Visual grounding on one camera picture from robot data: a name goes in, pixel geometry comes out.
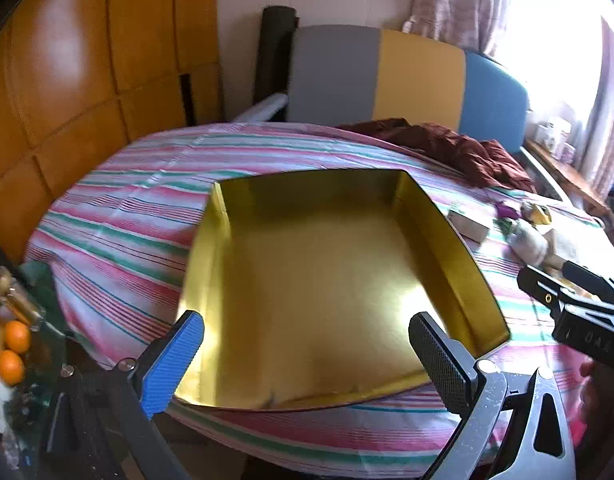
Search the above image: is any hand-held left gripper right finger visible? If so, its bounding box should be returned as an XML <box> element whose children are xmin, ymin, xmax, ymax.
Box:
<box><xmin>408</xmin><ymin>311</ymin><xmax>578</xmax><ymax>480</ymax></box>

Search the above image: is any window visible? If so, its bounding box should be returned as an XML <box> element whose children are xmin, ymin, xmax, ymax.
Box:
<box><xmin>492</xmin><ymin>0</ymin><xmax>614</xmax><ymax>111</ymax></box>

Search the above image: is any maroon cloth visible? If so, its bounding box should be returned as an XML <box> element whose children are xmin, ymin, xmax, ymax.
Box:
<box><xmin>337</xmin><ymin>117</ymin><xmax>538</xmax><ymax>193</ymax></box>

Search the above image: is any beige carton box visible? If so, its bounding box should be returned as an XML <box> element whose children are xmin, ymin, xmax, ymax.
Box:
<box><xmin>447</xmin><ymin>207</ymin><xmax>490</xmax><ymax>242</ymax></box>

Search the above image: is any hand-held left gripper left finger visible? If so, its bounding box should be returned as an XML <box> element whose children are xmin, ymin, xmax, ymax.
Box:
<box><xmin>42</xmin><ymin>310</ymin><xmax>206</xmax><ymax>480</ymax></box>

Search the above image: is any orange fruit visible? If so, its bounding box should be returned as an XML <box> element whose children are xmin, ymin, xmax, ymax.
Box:
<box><xmin>0</xmin><ymin>350</ymin><xmax>26</xmax><ymax>386</ymax></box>
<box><xmin>3</xmin><ymin>321</ymin><xmax>32</xmax><ymax>352</ymax></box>

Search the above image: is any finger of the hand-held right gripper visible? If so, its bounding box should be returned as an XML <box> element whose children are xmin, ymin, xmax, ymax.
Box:
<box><xmin>517</xmin><ymin>266</ymin><xmax>579</xmax><ymax>322</ymax></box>
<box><xmin>561</xmin><ymin>260</ymin><xmax>614</xmax><ymax>307</ymax></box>

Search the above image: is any grey yellow blue chair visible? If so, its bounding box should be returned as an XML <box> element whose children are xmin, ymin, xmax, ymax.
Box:
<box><xmin>232</xmin><ymin>25</ymin><xmax>570</xmax><ymax>201</ymax></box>

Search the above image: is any white plastic bag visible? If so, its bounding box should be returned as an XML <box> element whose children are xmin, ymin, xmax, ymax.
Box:
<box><xmin>507</xmin><ymin>220</ymin><xmax>550</xmax><ymax>266</ymax></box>

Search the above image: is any white carton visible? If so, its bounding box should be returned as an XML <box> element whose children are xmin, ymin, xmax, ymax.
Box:
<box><xmin>533</xmin><ymin>119</ymin><xmax>570</xmax><ymax>148</ymax></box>

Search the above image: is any wooden wardrobe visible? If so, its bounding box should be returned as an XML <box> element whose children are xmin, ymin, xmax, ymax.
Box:
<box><xmin>0</xmin><ymin>0</ymin><xmax>223</xmax><ymax>266</ymax></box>

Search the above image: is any gold tin box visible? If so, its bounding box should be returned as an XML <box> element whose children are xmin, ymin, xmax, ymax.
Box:
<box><xmin>174</xmin><ymin>169</ymin><xmax>511</xmax><ymax>413</ymax></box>

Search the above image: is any yellow crumpled pouch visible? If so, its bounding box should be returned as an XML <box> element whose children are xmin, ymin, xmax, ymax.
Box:
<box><xmin>520</xmin><ymin>201</ymin><xmax>555</xmax><ymax>226</ymax></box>

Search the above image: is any patterned curtain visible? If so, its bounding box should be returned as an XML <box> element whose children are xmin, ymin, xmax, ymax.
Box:
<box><xmin>402</xmin><ymin>0</ymin><xmax>513</xmax><ymax>56</ymax></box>
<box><xmin>582</xmin><ymin>15</ymin><xmax>614</xmax><ymax>201</ymax></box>

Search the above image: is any black rolled mat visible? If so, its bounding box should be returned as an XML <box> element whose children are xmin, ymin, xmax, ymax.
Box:
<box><xmin>253</xmin><ymin>6</ymin><xmax>300</xmax><ymax>121</ymax></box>

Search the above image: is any person's right hand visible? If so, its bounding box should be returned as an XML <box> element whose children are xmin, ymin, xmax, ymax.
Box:
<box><xmin>578</xmin><ymin>357</ymin><xmax>614</xmax><ymax>442</ymax></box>

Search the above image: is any striped bed sheet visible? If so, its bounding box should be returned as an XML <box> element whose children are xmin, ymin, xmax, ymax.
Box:
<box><xmin>24</xmin><ymin>122</ymin><xmax>610</xmax><ymax>478</ymax></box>

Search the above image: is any wooden desk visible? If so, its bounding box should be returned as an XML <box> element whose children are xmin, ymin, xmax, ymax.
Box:
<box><xmin>522</xmin><ymin>137</ymin><xmax>610</xmax><ymax>216</ymax></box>

